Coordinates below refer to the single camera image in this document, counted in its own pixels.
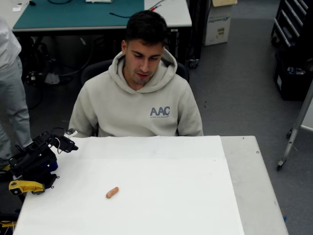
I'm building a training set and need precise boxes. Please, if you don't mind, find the man in beige hoodie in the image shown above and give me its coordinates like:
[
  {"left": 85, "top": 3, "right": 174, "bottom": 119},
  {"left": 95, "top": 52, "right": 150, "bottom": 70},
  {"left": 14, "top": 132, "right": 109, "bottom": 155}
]
[{"left": 68, "top": 10, "right": 204, "bottom": 138}]

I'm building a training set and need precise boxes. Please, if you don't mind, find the grey metal wheeled stand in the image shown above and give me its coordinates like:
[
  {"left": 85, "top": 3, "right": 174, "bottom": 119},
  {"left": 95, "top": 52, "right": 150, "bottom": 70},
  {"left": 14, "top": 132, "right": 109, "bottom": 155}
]
[{"left": 277, "top": 80, "right": 313, "bottom": 171}]

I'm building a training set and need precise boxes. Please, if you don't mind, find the black rolling rack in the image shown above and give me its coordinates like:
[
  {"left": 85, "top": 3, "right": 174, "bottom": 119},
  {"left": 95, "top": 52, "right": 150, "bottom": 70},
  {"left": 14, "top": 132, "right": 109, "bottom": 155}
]
[{"left": 187, "top": 0, "right": 211, "bottom": 70}]

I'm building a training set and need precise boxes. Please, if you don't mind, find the white workbench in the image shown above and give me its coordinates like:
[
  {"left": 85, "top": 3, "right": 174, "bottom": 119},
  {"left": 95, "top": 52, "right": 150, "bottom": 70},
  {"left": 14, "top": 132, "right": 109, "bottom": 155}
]
[{"left": 0, "top": 0, "right": 193, "bottom": 65}]

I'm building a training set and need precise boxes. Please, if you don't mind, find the thin black cable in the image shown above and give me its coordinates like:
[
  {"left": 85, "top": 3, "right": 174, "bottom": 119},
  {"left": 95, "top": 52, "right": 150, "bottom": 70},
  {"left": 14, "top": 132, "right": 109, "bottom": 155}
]
[{"left": 109, "top": 12, "right": 132, "bottom": 19}]

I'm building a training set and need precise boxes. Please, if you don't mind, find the black storage bin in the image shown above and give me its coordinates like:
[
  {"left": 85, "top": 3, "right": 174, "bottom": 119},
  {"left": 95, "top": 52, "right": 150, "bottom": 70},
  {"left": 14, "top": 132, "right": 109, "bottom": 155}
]
[{"left": 273, "top": 50, "right": 313, "bottom": 101}]

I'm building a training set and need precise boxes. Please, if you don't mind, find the yellow clamp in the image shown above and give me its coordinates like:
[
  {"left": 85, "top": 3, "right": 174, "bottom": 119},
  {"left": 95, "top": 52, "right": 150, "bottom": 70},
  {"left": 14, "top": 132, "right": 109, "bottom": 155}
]
[
  {"left": 0, "top": 212, "right": 21, "bottom": 229},
  {"left": 8, "top": 180, "right": 46, "bottom": 196}
]

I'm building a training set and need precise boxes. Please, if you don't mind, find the small orange sausage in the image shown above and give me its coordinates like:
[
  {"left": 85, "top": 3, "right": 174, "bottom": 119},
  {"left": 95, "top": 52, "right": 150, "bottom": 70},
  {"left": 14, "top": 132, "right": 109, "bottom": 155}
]
[{"left": 106, "top": 186, "right": 120, "bottom": 199}]

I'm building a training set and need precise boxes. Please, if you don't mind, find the black office chair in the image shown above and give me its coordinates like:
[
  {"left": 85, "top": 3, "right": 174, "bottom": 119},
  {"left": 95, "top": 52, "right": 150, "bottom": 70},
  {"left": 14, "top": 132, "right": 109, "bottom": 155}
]
[{"left": 80, "top": 59, "right": 190, "bottom": 137}]

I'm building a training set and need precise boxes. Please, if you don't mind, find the black drawer cabinet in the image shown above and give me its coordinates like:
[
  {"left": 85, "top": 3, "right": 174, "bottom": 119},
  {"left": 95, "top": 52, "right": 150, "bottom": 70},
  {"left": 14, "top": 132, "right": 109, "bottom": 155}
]
[{"left": 270, "top": 0, "right": 313, "bottom": 48}]

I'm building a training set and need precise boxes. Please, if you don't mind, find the red screwdriver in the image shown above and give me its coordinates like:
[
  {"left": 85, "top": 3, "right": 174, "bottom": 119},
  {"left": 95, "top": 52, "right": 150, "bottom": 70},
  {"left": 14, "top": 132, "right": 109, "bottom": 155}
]
[{"left": 146, "top": 2, "right": 163, "bottom": 12}]

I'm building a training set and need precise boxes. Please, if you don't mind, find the green cutting mat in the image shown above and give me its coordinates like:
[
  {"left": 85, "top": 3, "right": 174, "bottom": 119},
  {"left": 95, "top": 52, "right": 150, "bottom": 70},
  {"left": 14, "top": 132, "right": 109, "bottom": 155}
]
[{"left": 12, "top": 0, "right": 145, "bottom": 29}]

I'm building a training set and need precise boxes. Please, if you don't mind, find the standing person in grey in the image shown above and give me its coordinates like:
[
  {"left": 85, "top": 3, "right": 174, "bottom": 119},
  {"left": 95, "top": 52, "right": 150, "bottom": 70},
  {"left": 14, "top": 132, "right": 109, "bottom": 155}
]
[{"left": 0, "top": 16, "right": 33, "bottom": 170}]

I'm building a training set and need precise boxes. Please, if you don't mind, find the white cardboard box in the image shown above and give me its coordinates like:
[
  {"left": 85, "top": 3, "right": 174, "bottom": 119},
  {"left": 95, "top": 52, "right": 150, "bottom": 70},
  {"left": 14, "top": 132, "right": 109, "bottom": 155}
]
[{"left": 202, "top": 0, "right": 238, "bottom": 47}]

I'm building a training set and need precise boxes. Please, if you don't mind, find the white sheet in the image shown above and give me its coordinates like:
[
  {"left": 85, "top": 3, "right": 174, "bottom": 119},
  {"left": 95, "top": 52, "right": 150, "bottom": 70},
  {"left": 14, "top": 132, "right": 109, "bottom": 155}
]
[{"left": 13, "top": 135, "right": 245, "bottom": 235}]

